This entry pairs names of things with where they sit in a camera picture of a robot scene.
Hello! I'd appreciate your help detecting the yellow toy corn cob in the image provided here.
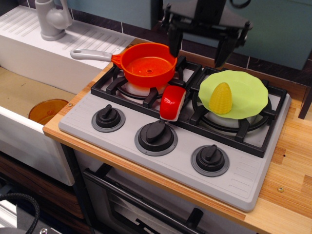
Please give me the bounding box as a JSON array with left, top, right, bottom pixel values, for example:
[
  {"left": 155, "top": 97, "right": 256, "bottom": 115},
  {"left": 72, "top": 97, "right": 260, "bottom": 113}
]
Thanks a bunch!
[{"left": 209, "top": 82, "right": 233, "bottom": 115}]

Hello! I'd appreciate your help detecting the middle black stove knob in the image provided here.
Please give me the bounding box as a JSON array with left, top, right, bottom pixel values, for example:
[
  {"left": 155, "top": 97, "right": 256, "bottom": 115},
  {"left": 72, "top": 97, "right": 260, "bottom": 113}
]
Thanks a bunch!
[{"left": 135, "top": 120, "right": 178, "bottom": 156}]

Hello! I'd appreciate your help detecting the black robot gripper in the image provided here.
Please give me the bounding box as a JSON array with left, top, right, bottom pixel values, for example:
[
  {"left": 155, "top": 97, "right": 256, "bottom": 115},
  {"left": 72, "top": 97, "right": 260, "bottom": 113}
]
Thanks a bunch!
[{"left": 162, "top": 0, "right": 253, "bottom": 68}]

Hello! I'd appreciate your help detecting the black stove knob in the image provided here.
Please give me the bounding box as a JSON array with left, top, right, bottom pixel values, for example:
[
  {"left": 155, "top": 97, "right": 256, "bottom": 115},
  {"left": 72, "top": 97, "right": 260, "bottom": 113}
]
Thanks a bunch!
[
  {"left": 191, "top": 144, "right": 230, "bottom": 177},
  {"left": 91, "top": 104, "right": 126, "bottom": 133},
  {"left": 135, "top": 120, "right": 178, "bottom": 156}
]

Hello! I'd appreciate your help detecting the orange toy pot grey handle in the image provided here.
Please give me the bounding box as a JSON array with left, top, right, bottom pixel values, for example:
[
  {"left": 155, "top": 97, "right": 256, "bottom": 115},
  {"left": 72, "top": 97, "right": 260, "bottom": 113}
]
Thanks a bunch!
[{"left": 70, "top": 42, "right": 177, "bottom": 88}]

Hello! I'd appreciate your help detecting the grey toy faucet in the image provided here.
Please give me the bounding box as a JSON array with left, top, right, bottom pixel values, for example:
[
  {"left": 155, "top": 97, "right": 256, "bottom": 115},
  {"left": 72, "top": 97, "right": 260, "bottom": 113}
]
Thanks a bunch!
[{"left": 35, "top": 0, "right": 73, "bottom": 41}]

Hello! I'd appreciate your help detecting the grey toy stove top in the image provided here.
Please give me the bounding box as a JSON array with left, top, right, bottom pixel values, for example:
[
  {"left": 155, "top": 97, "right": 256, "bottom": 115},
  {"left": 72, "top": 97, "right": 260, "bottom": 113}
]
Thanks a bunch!
[{"left": 58, "top": 65, "right": 292, "bottom": 212}]

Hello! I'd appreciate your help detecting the right black stove knob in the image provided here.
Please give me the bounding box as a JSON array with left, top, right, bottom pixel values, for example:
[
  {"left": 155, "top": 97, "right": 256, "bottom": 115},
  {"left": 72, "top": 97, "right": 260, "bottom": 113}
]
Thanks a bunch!
[{"left": 191, "top": 144, "right": 230, "bottom": 177}]

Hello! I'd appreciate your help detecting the toy oven door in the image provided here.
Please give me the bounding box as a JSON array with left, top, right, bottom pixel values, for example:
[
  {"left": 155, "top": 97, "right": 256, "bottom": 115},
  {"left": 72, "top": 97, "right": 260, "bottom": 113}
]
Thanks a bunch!
[{"left": 82, "top": 164, "right": 252, "bottom": 234}]

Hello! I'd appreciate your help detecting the orange translucent sink drain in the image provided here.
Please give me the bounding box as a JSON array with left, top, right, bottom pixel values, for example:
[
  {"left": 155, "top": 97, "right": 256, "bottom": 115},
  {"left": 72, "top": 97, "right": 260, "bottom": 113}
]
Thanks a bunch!
[{"left": 28, "top": 99, "right": 68, "bottom": 125}]

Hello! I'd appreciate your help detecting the red white toy sushi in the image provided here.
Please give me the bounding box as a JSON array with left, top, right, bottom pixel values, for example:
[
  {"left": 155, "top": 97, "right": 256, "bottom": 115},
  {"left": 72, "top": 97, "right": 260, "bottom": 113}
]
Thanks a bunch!
[{"left": 159, "top": 85, "right": 186, "bottom": 121}]

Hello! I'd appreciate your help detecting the black burner grate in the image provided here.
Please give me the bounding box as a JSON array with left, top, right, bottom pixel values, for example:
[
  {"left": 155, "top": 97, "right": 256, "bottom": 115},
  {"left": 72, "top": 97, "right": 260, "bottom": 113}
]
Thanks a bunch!
[{"left": 91, "top": 56, "right": 287, "bottom": 157}]

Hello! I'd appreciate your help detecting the black braided cable lower left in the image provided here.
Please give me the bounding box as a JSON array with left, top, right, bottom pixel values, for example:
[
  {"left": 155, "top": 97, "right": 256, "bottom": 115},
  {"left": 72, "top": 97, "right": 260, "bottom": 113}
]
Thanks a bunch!
[{"left": 0, "top": 193, "right": 41, "bottom": 234}]

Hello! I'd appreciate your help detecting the left black stove knob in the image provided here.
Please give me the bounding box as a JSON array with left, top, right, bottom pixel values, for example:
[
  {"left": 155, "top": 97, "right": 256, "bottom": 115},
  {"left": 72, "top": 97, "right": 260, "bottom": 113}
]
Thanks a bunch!
[{"left": 91, "top": 104, "right": 126, "bottom": 133}]

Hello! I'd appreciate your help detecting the white toy sink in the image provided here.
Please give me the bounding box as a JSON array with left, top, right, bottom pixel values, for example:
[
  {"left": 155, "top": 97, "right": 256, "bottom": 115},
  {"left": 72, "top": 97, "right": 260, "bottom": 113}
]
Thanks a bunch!
[{"left": 0, "top": 6, "right": 133, "bottom": 186}]

